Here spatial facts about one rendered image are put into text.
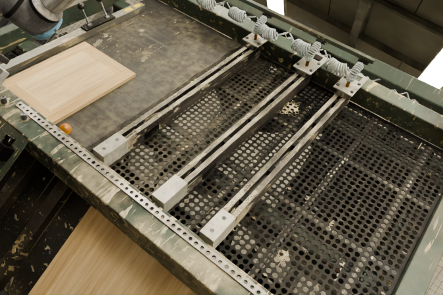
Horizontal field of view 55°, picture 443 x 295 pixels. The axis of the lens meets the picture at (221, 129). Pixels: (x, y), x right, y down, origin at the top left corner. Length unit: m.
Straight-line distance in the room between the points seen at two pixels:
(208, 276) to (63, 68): 1.25
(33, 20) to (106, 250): 0.91
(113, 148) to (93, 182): 0.16
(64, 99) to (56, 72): 0.20
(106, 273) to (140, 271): 0.14
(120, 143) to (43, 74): 0.63
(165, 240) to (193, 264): 0.13
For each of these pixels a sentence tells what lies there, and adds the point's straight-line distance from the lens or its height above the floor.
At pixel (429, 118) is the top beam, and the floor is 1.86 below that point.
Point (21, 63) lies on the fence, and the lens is 2.22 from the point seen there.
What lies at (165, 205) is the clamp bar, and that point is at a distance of 1.54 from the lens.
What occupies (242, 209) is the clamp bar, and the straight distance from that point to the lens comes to 1.53.
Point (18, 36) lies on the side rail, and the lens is 2.47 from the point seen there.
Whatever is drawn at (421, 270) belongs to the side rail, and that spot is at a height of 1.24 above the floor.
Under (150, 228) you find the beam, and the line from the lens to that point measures 1.49.
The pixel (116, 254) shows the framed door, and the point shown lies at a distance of 1.81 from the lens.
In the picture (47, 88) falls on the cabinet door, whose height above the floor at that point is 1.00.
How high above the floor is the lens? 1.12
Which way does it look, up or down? 5 degrees up
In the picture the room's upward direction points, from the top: 35 degrees clockwise
